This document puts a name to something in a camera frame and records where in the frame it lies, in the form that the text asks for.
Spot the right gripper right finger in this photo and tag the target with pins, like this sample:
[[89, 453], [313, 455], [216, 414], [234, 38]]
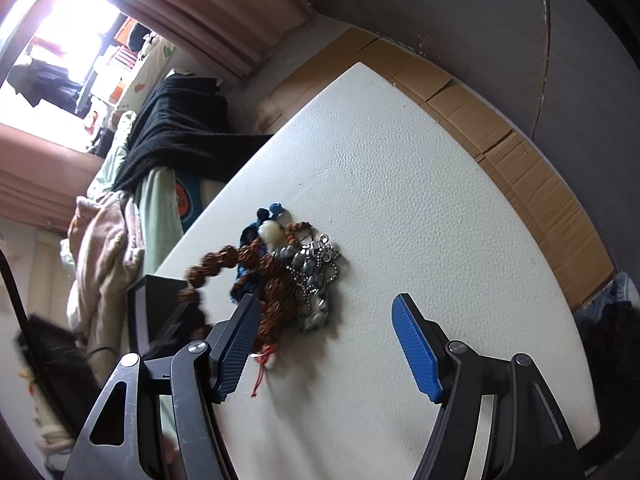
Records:
[[423, 343]]

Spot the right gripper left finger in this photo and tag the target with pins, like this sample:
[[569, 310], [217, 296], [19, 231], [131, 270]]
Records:
[[233, 346]]

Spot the black jewelry box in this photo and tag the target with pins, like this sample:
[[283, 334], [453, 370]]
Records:
[[159, 325]]

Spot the green bed sheet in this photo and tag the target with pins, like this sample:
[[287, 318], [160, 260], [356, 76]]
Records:
[[155, 197]]

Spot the pink fleece blanket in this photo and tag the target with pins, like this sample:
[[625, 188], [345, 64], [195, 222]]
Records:
[[107, 246]]

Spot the flattened cardboard sheet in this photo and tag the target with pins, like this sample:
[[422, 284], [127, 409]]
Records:
[[547, 206]]

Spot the black knit blanket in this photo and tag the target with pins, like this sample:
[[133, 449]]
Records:
[[183, 125]]

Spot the pink curtain left panel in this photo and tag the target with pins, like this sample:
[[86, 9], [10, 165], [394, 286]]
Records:
[[40, 180]]

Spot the patterned white pillow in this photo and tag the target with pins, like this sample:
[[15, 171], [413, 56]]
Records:
[[145, 74]]

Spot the pink curtain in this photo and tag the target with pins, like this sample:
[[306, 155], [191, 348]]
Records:
[[229, 37]]

